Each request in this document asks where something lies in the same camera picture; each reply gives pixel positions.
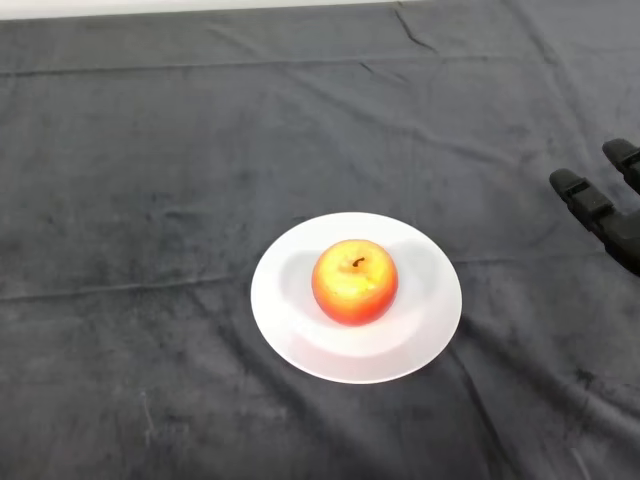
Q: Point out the black cloth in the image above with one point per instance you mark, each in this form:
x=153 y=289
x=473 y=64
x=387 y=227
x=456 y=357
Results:
x=200 y=150

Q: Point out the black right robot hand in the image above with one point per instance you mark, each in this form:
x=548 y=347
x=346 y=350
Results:
x=620 y=230

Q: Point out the white round plate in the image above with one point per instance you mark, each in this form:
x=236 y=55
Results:
x=350 y=350

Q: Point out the red yellow apple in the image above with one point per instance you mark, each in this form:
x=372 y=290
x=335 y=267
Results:
x=355 y=285

